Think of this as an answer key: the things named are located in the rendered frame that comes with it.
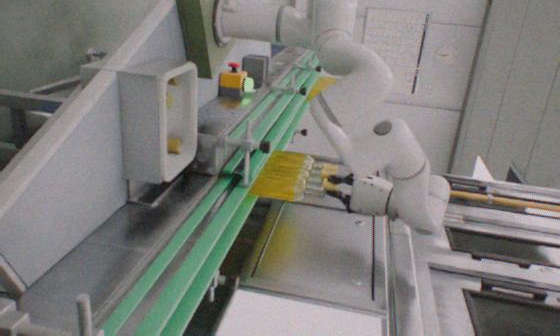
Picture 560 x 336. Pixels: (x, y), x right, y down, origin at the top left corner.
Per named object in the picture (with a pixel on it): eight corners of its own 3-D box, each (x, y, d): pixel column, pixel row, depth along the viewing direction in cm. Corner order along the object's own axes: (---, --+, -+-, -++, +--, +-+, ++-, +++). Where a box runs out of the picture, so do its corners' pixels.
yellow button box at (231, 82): (218, 94, 146) (240, 97, 145) (218, 71, 143) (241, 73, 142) (224, 89, 152) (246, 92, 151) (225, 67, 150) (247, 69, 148)
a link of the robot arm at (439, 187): (444, 212, 102) (454, 175, 106) (397, 199, 106) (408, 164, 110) (440, 234, 115) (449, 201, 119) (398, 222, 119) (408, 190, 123)
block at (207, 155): (188, 173, 111) (215, 177, 109) (188, 136, 107) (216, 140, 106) (193, 167, 114) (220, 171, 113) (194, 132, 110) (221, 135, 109)
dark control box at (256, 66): (241, 78, 171) (263, 80, 170) (242, 56, 168) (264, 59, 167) (247, 74, 179) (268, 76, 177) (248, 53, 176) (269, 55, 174)
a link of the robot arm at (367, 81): (300, 56, 97) (309, 81, 85) (355, 18, 94) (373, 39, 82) (333, 103, 104) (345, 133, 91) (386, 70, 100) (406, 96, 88)
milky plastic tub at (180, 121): (125, 180, 92) (165, 186, 91) (119, 70, 84) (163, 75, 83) (162, 151, 108) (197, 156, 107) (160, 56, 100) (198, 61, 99)
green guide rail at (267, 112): (222, 145, 111) (254, 150, 110) (222, 141, 111) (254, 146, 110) (313, 49, 272) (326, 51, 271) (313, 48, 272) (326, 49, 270)
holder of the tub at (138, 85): (124, 202, 95) (160, 208, 93) (117, 70, 85) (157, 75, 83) (160, 171, 110) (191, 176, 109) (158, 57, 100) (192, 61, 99)
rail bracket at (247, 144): (215, 184, 110) (265, 192, 108) (217, 118, 104) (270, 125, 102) (219, 179, 113) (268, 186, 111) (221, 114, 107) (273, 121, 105)
